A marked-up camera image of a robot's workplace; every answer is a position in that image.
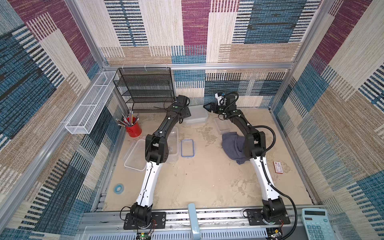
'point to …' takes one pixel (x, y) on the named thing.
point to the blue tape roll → (118, 189)
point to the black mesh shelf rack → (145, 84)
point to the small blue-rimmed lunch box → (223, 125)
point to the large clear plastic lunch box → (173, 142)
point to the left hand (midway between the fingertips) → (186, 113)
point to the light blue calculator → (317, 224)
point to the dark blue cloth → (233, 144)
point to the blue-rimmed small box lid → (187, 148)
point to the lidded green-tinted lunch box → (199, 115)
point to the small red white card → (277, 167)
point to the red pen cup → (132, 127)
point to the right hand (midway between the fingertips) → (209, 107)
